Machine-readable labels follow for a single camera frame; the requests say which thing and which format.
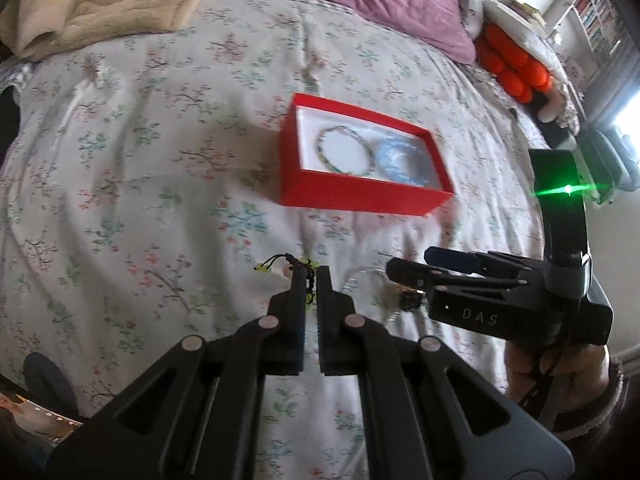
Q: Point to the beige fleece blanket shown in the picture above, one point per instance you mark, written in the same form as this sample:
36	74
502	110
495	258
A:
100	0

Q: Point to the person's right forearm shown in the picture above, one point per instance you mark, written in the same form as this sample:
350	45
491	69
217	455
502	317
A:
595	405

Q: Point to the red cardboard box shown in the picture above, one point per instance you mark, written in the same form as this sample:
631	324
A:
350	195

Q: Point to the dark blue round object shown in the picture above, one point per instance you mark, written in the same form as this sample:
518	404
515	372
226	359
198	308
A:
50	380

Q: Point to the printed brown object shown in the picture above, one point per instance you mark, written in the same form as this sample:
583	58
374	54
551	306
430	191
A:
35	415

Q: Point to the orange knot cushion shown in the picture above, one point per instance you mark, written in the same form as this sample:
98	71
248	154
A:
510	65

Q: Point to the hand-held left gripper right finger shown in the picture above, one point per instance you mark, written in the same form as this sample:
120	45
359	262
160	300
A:
325	310

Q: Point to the person's right hand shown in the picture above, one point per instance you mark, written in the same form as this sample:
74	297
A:
565	375

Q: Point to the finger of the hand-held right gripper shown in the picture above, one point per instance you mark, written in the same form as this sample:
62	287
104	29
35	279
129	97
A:
450	258
415	272

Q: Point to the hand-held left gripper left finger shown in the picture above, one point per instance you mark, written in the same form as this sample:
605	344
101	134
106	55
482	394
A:
299	310

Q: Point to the bookshelf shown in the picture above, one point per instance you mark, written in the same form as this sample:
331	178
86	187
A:
595	15

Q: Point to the grey checked cloth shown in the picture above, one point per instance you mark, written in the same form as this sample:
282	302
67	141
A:
15	76

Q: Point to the dark office chair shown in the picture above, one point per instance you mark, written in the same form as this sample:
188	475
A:
605	160

